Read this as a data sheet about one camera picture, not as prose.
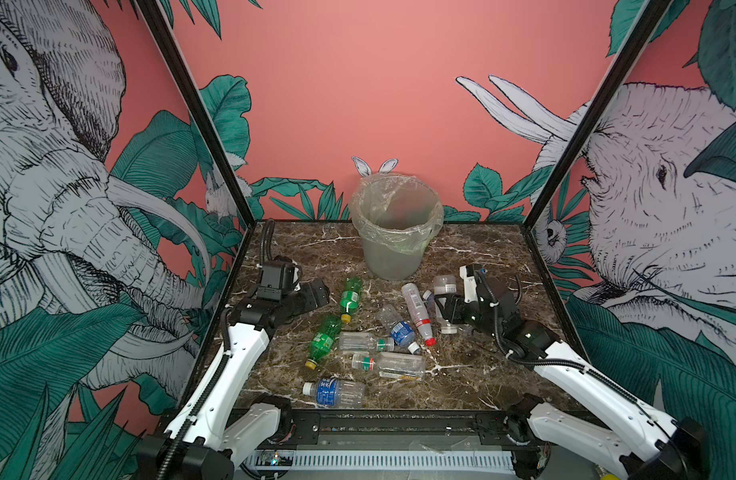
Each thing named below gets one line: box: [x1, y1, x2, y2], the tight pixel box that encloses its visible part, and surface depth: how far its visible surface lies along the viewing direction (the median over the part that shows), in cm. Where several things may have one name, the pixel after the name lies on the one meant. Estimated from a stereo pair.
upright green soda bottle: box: [339, 276, 363, 324], surface depth 95 cm
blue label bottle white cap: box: [376, 303, 420, 354], surface depth 88 cm
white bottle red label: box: [401, 282, 437, 347], surface depth 92 cm
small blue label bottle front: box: [302, 379, 365, 408], surface depth 78 cm
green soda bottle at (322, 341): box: [305, 316, 343, 370], surface depth 86 cm
